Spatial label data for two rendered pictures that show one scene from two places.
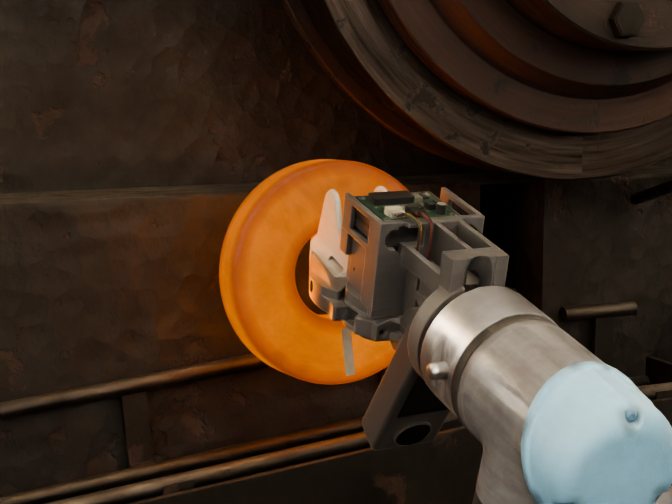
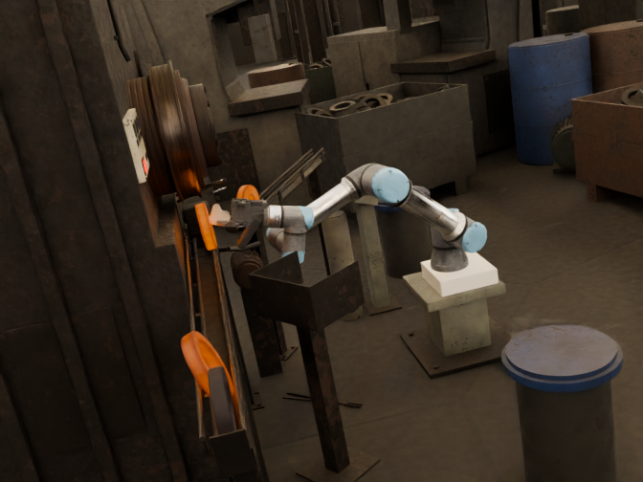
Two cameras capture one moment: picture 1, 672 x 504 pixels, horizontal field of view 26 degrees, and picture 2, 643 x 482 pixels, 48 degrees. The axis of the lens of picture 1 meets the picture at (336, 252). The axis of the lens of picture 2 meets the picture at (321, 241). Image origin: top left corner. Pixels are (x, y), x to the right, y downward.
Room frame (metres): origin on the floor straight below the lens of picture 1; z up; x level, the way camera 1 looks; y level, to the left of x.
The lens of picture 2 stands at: (-0.01, 2.07, 1.45)
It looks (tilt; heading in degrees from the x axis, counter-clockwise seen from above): 18 degrees down; 287
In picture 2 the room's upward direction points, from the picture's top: 11 degrees counter-clockwise
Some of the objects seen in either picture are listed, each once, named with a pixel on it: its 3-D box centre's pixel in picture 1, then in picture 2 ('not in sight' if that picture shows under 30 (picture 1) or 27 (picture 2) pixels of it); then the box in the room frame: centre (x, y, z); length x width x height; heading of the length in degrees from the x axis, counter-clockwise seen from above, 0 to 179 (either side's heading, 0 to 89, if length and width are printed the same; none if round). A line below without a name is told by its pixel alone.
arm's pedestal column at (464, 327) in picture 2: not in sight; (456, 317); (0.31, -0.64, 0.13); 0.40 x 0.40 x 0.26; 25
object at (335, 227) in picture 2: not in sight; (342, 266); (0.85, -0.99, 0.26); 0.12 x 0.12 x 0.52
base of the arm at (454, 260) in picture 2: not in sight; (448, 253); (0.31, -0.64, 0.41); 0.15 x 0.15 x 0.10
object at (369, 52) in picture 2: not in sight; (388, 90); (1.13, -4.66, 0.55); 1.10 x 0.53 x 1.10; 134
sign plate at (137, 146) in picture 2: not in sight; (137, 143); (1.06, 0.19, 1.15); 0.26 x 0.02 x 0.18; 114
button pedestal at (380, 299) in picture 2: not in sight; (370, 246); (0.72, -1.09, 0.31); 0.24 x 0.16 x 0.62; 114
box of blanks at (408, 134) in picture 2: not in sight; (381, 147); (0.95, -2.93, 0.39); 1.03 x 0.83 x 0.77; 39
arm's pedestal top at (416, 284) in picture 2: not in sight; (452, 284); (0.31, -0.64, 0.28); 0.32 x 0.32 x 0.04; 25
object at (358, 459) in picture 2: not in sight; (323, 374); (0.64, 0.18, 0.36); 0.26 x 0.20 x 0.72; 149
